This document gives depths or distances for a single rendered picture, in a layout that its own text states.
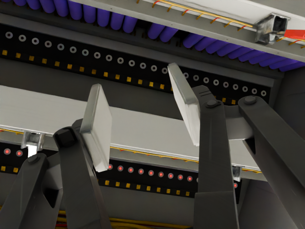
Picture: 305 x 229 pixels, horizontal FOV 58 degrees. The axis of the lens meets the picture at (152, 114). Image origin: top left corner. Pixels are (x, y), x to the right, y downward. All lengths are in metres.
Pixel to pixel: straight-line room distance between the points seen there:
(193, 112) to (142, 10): 0.25
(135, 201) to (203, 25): 0.38
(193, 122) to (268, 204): 0.47
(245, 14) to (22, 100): 0.30
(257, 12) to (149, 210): 0.44
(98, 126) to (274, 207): 0.47
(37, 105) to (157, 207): 0.37
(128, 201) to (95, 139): 0.46
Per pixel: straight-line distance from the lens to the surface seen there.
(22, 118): 0.35
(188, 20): 0.39
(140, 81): 0.49
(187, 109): 0.15
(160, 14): 0.38
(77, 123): 0.18
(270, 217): 0.61
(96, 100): 0.19
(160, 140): 0.35
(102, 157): 0.16
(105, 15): 0.42
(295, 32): 0.35
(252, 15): 0.40
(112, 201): 0.61
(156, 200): 0.62
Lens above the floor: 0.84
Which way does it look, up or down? 11 degrees up
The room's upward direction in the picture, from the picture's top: 167 degrees counter-clockwise
